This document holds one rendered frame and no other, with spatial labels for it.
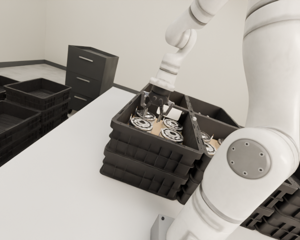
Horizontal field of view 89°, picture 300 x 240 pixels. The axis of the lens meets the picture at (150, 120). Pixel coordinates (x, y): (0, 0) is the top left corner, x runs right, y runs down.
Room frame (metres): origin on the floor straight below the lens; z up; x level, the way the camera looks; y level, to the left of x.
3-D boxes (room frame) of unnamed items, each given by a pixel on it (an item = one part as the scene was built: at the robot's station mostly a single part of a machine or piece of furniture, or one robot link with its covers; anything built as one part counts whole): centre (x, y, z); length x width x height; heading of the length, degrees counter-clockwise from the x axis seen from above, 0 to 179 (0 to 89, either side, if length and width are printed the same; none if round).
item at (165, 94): (0.59, 0.00, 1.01); 0.08 x 0.08 x 0.09
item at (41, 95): (1.15, 0.95, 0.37); 0.40 x 0.30 x 0.45; 4
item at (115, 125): (0.59, -0.04, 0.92); 0.40 x 0.30 x 0.02; 179
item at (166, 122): (0.70, -0.12, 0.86); 0.10 x 0.10 x 0.01
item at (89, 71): (2.09, 0.97, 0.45); 0.62 x 0.45 x 0.90; 4
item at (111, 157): (0.59, -0.04, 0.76); 0.40 x 0.30 x 0.12; 179
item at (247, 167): (0.23, -0.19, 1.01); 0.09 x 0.09 x 0.17; 41
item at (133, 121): (0.59, 0.03, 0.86); 0.10 x 0.10 x 0.01
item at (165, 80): (0.57, 0.00, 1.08); 0.11 x 0.09 x 0.06; 175
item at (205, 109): (0.99, -0.34, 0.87); 0.40 x 0.30 x 0.11; 179
